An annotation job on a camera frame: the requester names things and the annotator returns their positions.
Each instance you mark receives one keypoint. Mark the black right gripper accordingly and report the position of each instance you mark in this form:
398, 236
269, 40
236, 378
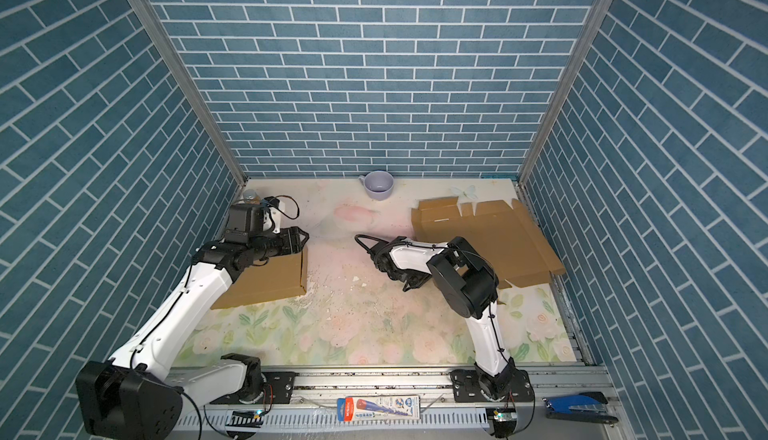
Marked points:
411, 286

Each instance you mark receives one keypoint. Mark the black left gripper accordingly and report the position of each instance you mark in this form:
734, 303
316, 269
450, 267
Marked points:
291, 240

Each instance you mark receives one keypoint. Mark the brown cardboard box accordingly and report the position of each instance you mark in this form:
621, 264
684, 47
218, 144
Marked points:
280, 278
504, 233

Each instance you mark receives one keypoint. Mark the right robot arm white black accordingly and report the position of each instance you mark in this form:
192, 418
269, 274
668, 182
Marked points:
468, 284

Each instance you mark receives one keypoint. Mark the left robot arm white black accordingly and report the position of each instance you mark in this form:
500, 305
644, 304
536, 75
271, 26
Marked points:
132, 394

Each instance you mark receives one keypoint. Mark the glass spice jar silver lid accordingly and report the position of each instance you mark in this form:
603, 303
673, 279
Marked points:
251, 197

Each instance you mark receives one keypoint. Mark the lavender ceramic mug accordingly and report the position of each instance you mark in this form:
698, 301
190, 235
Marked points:
378, 185

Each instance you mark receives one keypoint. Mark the blue red white packet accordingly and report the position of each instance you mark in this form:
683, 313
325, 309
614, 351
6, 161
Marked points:
376, 408

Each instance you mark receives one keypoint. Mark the blue black stapler tool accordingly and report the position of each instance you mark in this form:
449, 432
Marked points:
585, 407

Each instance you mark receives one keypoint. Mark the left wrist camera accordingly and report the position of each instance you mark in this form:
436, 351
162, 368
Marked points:
271, 214

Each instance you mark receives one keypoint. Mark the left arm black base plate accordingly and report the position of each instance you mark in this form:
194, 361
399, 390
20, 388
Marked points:
273, 387

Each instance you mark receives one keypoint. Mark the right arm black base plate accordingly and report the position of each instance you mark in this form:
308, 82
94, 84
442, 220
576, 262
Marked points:
474, 386

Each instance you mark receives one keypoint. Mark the aluminium corner post left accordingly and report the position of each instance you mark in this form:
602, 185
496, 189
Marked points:
154, 28

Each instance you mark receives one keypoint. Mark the aluminium corner post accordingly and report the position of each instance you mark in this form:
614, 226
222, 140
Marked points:
593, 21
154, 28

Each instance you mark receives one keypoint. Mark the aluminium front rail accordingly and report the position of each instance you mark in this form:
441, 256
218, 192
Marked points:
312, 408

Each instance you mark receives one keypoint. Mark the aluminium corner post right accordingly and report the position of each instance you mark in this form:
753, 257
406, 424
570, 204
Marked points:
593, 21

